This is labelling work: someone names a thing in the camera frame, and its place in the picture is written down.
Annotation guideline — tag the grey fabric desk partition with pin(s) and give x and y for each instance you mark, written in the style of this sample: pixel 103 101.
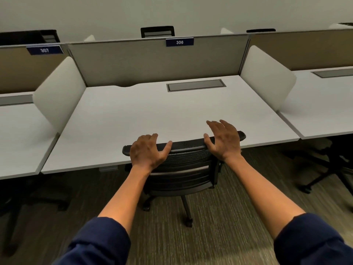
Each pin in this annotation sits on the grey fabric desk partition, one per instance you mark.
pixel 138 63

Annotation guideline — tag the black computer monitor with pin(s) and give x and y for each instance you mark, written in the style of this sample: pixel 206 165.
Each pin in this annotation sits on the black computer monitor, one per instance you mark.
pixel 24 37

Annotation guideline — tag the person's right hand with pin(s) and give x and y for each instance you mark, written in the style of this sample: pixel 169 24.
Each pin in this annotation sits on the person's right hand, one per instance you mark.
pixel 227 143

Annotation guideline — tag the navy sleeve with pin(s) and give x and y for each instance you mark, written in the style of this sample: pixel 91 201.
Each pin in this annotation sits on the navy sleeve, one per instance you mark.
pixel 93 242
pixel 311 240

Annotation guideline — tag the tan fabric desk partition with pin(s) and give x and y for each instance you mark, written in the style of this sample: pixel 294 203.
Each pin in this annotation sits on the tan fabric desk partition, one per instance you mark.
pixel 303 49
pixel 22 71

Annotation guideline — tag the navy left sleeve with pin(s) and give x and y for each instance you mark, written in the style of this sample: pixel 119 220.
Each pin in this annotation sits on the navy left sleeve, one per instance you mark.
pixel 93 242

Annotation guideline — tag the navy right sleeve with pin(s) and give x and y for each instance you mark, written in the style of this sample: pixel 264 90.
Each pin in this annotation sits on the navy right sleeve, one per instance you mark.
pixel 311 240

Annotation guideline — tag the black chair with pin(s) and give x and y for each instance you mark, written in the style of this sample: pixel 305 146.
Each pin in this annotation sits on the black chair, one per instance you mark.
pixel 184 176
pixel 333 165
pixel 13 231

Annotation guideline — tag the person's left hand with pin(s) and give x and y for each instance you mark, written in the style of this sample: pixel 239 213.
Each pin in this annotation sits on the person's left hand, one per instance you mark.
pixel 146 154

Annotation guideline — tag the person's left forearm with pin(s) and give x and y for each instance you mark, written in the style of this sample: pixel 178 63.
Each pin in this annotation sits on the person's left forearm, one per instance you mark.
pixel 124 198

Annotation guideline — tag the person's right forearm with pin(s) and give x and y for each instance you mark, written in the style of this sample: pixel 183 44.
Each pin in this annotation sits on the person's right forearm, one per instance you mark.
pixel 264 195

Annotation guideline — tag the white desk divider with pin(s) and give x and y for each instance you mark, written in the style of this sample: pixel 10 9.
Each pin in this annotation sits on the white desk divider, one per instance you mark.
pixel 269 77
pixel 226 31
pixel 89 39
pixel 335 26
pixel 59 93

